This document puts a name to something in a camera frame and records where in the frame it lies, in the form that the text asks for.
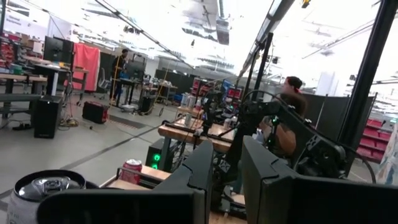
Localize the black computer monitor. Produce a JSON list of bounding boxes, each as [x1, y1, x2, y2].
[[43, 35, 75, 65], [126, 60, 146, 80]]

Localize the red storage bins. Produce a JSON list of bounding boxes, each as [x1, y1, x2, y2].
[[0, 32, 22, 68], [356, 118, 394, 162]]

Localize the red Coca-Cola can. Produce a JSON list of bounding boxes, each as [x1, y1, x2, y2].
[[119, 159, 143, 185]]

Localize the LED light bar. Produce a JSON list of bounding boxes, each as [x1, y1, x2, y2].
[[236, 0, 296, 78]]

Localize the white floral Celsius can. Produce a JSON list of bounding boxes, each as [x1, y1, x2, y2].
[[6, 169, 88, 224]]

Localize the black box cabinet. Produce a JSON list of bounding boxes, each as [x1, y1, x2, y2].
[[33, 95, 63, 139]]

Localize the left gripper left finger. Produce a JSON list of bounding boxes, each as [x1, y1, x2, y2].
[[36, 139, 215, 224]]

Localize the black computer tower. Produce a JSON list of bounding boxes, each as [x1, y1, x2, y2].
[[145, 138, 172, 172]]

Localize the red cloth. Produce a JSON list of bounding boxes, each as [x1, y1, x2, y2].
[[72, 42, 101, 93]]

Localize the wooden work table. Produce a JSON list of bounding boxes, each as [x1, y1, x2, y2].
[[157, 116, 237, 153]]

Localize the red black case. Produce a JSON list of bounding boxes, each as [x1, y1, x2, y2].
[[81, 100, 109, 124]]

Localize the white patterned cloth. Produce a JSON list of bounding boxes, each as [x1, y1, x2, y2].
[[376, 124, 398, 186]]

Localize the black partition panel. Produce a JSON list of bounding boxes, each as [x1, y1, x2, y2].
[[303, 93, 376, 147]]

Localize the person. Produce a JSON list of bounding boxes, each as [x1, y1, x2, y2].
[[259, 76, 308, 158], [111, 49, 129, 103]]

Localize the wooden workbench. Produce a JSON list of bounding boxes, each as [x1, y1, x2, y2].
[[0, 73, 47, 121]]

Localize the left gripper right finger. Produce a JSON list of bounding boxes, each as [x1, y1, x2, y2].
[[241, 135, 398, 224]]

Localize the white-legged desk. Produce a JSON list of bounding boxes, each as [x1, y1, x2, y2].
[[32, 63, 90, 97]]

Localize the black upright frame post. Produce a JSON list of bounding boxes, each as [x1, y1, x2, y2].
[[337, 0, 398, 150], [241, 30, 274, 103]]

